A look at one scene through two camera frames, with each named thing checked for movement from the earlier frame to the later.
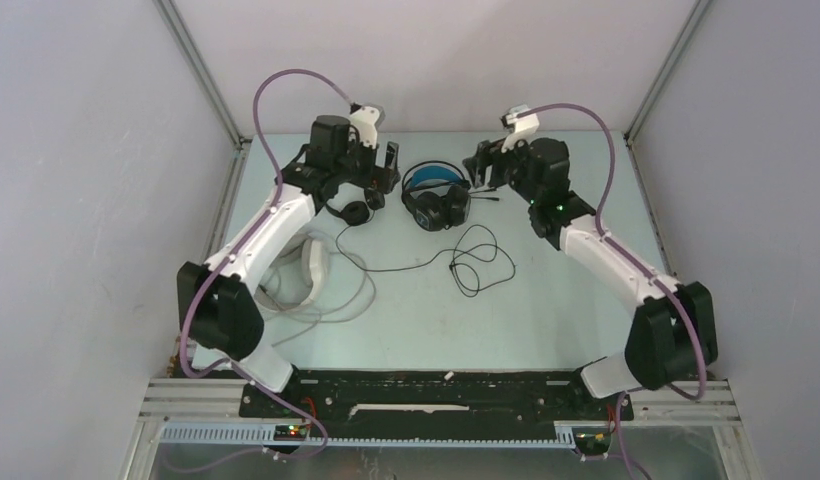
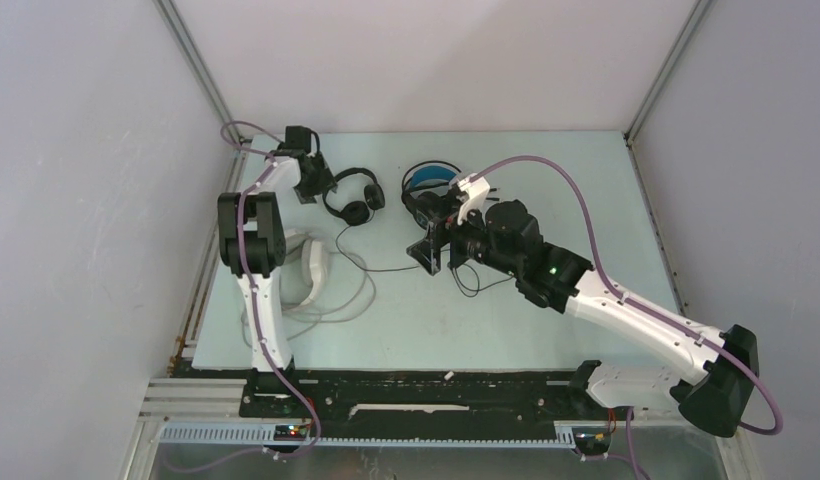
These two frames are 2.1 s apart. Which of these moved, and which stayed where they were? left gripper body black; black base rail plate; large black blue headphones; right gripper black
Moved: right gripper black; left gripper body black
Stayed: black base rail plate; large black blue headphones
